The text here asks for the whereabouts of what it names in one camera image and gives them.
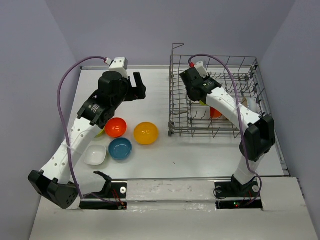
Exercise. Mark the blue bowl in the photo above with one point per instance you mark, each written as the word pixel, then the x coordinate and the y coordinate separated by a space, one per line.
pixel 120 148

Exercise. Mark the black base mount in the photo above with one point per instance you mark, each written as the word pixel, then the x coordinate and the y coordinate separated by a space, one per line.
pixel 112 196
pixel 231 195

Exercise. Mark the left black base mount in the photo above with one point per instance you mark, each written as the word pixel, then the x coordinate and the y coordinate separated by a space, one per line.
pixel 112 196

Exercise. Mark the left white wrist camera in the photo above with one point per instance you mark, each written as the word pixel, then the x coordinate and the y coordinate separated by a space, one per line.
pixel 119 65

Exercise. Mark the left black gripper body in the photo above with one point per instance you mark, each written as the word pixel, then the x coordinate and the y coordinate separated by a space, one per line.
pixel 126 83

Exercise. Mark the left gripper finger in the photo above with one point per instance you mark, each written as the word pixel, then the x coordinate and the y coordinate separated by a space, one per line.
pixel 138 80
pixel 136 93

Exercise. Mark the large yellow bowl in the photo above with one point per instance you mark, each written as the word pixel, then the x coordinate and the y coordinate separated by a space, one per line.
pixel 146 133

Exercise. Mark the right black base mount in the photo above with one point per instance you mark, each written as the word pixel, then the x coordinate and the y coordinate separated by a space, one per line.
pixel 231 195

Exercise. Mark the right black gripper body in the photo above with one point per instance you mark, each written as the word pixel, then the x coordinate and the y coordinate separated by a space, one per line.
pixel 190 96

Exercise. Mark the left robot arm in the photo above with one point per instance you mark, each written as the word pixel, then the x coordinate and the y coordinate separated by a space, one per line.
pixel 56 180

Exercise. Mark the orange bowl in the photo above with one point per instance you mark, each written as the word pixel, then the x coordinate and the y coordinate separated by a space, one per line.
pixel 115 127
pixel 214 114

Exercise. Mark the grey wire dish rack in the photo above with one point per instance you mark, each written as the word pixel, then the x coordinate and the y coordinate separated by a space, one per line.
pixel 242 88

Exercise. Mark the white square bowl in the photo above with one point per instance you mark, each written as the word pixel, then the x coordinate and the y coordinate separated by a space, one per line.
pixel 95 155

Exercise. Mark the white round bowl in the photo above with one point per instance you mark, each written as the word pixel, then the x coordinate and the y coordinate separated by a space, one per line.
pixel 250 103

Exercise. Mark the green bowl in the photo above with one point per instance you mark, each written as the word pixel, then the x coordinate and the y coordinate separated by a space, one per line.
pixel 101 132
pixel 203 103

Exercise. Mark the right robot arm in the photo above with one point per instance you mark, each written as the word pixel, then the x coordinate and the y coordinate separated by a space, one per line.
pixel 257 132

